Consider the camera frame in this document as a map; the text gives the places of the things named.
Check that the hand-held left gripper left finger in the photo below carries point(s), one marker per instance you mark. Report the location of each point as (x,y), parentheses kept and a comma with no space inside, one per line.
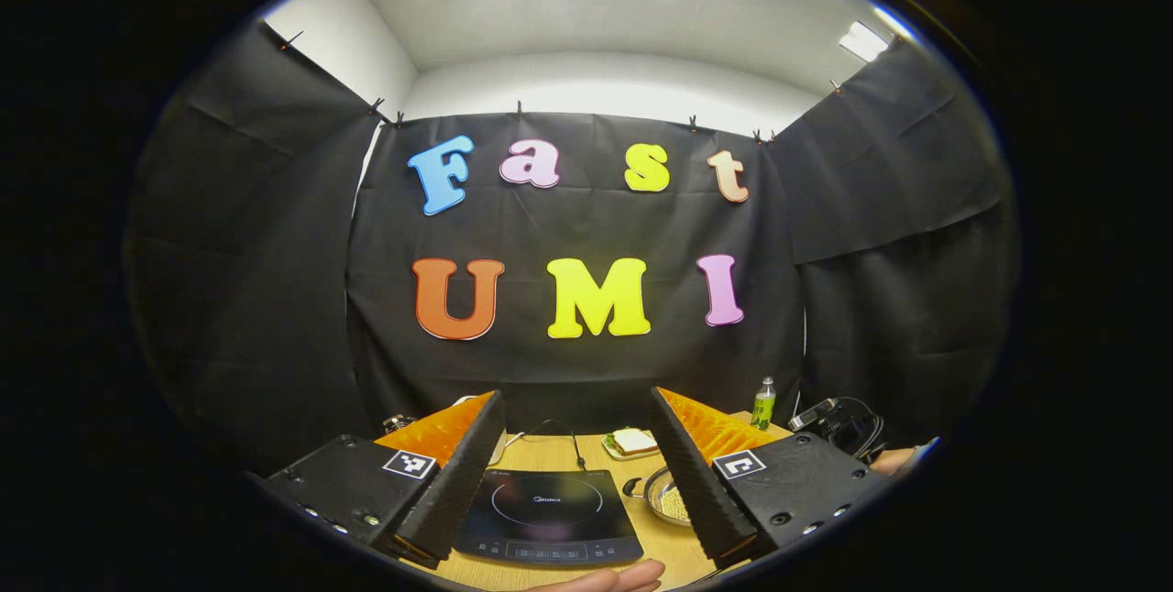
(458,482)

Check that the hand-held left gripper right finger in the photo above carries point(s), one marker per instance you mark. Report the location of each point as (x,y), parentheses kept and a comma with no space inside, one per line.
(696,482)

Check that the black induction cooktop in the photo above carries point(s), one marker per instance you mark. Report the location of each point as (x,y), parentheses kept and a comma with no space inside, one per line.
(550,528)

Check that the pile of soybeans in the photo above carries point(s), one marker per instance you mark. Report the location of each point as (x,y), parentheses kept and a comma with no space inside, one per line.
(674,506)

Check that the sandwich with lettuce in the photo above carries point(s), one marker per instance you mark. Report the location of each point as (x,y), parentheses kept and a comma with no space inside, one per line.
(634,440)

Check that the white rectangular plate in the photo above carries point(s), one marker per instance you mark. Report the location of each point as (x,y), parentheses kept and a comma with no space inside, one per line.
(623,455)

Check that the green label drink bottle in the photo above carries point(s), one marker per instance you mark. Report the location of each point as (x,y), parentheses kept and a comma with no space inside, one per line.
(762,411)

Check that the black backdrop cloth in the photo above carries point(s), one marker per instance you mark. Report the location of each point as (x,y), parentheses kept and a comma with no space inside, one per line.
(596,372)

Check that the row of black cloth clips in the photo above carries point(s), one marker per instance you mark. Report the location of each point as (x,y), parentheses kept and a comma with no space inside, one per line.
(519,108)

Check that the small ceiling light panel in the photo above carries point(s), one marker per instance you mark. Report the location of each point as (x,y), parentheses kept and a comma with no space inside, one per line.
(863,42)

